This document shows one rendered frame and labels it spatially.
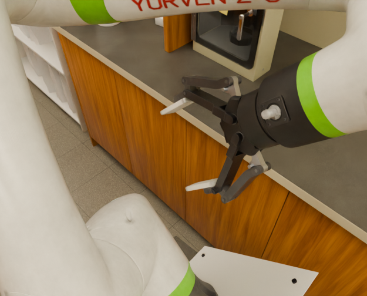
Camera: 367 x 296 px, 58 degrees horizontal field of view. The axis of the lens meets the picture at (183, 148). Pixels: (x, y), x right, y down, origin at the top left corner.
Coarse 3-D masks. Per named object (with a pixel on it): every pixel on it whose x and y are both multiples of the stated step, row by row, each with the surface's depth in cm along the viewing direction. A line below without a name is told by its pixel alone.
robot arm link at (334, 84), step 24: (360, 0) 30; (360, 24) 29; (336, 48) 30; (360, 48) 27; (312, 72) 32; (336, 72) 29; (360, 72) 27; (312, 96) 32; (336, 96) 30; (360, 96) 28; (312, 120) 33; (336, 120) 31; (360, 120) 30
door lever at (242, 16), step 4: (248, 12) 107; (252, 12) 107; (240, 16) 105; (244, 16) 106; (240, 20) 106; (244, 20) 107; (240, 24) 107; (240, 28) 108; (240, 32) 109; (240, 36) 110
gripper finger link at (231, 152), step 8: (232, 136) 44; (240, 136) 44; (232, 144) 45; (232, 152) 45; (240, 152) 47; (232, 160) 46; (240, 160) 48; (224, 168) 48; (232, 168) 48; (224, 176) 48; (232, 176) 49; (216, 184) 50; (224, 184) 49; (216, 192) 50
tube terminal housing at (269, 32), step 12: (276, 12) 110; (264, 24) 108; (276, 24) 114; (264, 36) 113; (276, 36) 119; (204, 48) 135; (264, 48) 117; (216, 60) 134; (228, 60) 129; (264, 60) 123; (240, 72) 128; (252, 72) 123; (264, 72) 128
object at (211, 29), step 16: (208, 16) 122; (224, 16) 117; (256, 16) 107; (208, 32) 127; (224, 32) 121; (256, 32) 111; (208, 48) 131; (224, 48) 125; (240, 48) 119; (256, 48) 115; (240, 64) 124
